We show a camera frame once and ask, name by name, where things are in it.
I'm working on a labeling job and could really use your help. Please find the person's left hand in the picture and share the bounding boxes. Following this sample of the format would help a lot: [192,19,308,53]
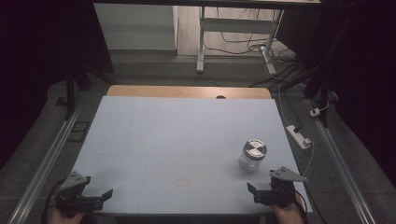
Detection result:
[46,207,86,224]

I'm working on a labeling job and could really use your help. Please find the thin white cable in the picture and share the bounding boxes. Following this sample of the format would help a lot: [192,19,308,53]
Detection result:
[302,139,316,178]
[277,83,293,129]

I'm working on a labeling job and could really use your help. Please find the aluminium floor rail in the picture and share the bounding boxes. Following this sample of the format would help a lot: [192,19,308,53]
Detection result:
[306,99,379,224]
[6,92,90,224]

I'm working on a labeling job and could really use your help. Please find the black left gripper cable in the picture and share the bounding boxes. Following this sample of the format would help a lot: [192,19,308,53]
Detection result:
[41,178,68,224]

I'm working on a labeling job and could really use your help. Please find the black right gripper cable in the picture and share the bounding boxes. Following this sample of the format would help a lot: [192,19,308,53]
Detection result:
[293,189,310,224]

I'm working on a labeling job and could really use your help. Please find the black metal stand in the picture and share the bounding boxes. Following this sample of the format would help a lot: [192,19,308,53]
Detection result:
[270,55,339,129]
[55,62,116,120]

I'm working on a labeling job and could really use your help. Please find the white power strip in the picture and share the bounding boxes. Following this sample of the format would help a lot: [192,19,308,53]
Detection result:
[285,124,312,151]

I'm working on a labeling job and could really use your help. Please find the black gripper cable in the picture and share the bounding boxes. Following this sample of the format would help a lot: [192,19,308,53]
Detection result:
[41,178,68,224]
[293,189,310,224]

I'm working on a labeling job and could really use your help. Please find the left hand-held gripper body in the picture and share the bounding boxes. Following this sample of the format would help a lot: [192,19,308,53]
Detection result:
[55,171,92,217]

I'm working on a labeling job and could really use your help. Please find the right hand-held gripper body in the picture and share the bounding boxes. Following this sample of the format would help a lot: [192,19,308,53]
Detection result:
[269,165,309,209]

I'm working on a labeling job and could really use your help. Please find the dark curtain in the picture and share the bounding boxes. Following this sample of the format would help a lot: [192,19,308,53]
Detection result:
[276,0,396,188]
[0,0,115,171]

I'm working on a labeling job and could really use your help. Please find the white table mat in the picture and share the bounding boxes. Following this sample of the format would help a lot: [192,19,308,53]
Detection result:
[52,95,314,216]

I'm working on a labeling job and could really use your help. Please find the person's right hand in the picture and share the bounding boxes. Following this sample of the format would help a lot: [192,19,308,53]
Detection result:
[270,194,307,224]

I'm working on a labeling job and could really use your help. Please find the round silver metal lid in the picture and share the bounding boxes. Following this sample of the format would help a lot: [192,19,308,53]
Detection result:
[242,138,268,161]

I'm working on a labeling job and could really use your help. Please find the white frame desk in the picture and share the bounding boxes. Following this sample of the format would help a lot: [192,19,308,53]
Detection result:
[92,0,321,76]

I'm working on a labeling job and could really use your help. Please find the clear glass jar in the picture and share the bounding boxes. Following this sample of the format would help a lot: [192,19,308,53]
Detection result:
[237,148,265,174]

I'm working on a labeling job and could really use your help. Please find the black floor cables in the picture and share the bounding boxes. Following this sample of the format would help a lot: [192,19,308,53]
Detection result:
[204,7,302,89]

